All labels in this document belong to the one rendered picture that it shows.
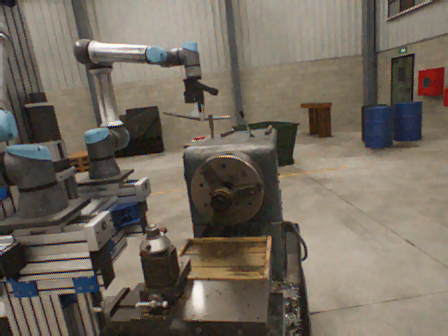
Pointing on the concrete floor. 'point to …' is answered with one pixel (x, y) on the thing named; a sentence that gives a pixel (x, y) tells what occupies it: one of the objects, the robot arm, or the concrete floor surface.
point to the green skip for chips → (286, 132)
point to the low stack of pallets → (80, 161)
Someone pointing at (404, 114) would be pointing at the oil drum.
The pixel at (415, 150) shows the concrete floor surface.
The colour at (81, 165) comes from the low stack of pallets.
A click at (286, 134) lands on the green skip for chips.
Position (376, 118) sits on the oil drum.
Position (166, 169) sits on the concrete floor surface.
